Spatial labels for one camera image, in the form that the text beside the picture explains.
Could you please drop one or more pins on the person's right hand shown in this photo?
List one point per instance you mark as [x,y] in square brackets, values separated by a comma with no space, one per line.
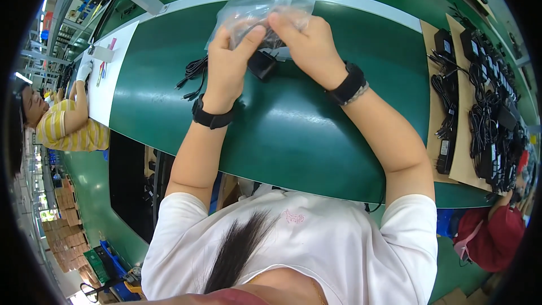
[315,51]

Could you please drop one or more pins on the heap of black adapters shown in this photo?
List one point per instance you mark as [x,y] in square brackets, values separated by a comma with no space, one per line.
[495,135]

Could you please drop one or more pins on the blue pallet truck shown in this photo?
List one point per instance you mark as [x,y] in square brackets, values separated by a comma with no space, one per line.
[112,269]

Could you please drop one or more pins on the white paper sheet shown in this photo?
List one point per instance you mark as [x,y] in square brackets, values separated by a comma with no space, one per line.
[110,89]

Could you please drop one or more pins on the clear plastic bag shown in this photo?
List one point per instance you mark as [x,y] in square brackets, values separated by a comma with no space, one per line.
[254,8]

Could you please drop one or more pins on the person's left hand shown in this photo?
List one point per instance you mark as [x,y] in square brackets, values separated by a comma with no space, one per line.
[222,80]

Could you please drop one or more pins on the person's body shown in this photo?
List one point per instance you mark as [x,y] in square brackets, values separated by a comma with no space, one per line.
[338,245]

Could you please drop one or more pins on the black wrist band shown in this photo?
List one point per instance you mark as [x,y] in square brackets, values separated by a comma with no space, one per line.
[209,119]
[349,84]

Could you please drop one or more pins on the pink marker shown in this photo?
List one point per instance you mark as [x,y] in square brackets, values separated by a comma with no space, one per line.
[112,43]

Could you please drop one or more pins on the small white box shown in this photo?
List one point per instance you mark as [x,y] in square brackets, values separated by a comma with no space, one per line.
[103,54]

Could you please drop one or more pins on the stack of brown cartons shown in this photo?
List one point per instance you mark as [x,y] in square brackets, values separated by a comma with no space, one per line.
[67,233]

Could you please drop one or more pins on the brown cardboard sheet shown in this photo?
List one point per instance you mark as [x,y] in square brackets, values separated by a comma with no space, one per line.
[432,135]
[463,152]

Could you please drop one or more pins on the coloured pens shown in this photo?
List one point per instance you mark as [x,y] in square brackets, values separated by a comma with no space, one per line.
[100,74]

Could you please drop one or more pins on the black power adapter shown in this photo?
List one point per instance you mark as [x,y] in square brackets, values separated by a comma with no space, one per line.
[445,154]
[444,44]
[261,65]

